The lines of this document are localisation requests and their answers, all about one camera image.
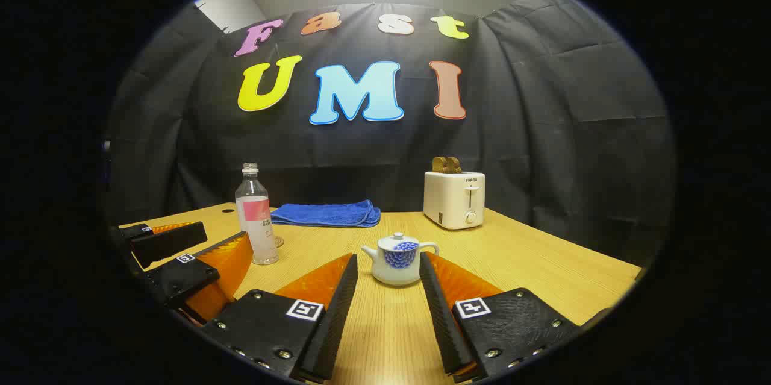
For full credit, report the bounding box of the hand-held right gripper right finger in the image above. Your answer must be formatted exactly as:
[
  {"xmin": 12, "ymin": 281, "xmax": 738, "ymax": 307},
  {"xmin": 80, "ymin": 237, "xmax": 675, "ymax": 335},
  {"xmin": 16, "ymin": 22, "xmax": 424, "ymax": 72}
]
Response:
[{"xmin": 419, "ymin": 251, "xmax": 582, "ymax": 383}]

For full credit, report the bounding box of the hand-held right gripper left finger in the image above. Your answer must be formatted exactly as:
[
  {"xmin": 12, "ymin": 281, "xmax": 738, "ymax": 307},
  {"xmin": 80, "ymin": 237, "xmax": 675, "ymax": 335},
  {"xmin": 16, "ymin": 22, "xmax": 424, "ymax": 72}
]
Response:
[{"xmin": 202, "ymin": 252, "xmax": 360, "ymax": 383}]

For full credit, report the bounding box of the white blue-patterned teacup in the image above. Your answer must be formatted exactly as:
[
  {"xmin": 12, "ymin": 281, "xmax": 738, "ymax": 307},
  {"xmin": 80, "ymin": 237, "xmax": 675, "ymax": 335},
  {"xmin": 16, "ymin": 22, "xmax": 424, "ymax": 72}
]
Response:
[{"xmin": 361, "ymin": 240, "xmax": 440, "ymax": 287}]

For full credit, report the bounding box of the clear plastic water bottle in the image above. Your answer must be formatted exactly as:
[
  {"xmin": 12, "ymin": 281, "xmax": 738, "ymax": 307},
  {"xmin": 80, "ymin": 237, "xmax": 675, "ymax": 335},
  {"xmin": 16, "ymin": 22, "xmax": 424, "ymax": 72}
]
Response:
[{"xmin": 235, "ymin": 162, "xmax": 280, "ymax": 266}]

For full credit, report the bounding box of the blue folded towel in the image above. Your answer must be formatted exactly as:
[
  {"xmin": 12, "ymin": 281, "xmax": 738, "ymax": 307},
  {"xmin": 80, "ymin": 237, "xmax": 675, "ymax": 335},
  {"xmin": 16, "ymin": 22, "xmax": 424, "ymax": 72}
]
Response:
[{"xmin": 270, "ymin": 199, "xmax": 381, "ymax": 228}]

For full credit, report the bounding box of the white toaster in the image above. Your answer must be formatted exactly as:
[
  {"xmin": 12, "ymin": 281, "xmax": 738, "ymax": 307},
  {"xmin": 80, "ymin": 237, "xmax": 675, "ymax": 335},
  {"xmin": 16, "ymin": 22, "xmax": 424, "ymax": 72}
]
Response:
[{"xmin": 423, "ymin": 171, "xmax": 486, "ymax": 231}]

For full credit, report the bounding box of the black backdrop cloth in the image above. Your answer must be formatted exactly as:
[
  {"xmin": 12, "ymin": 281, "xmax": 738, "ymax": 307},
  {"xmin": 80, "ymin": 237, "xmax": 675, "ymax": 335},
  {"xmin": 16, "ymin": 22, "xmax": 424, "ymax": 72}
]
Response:
[{"xmin": 102, "ymin": 0, "xmax": 676, "ymax": 266}]

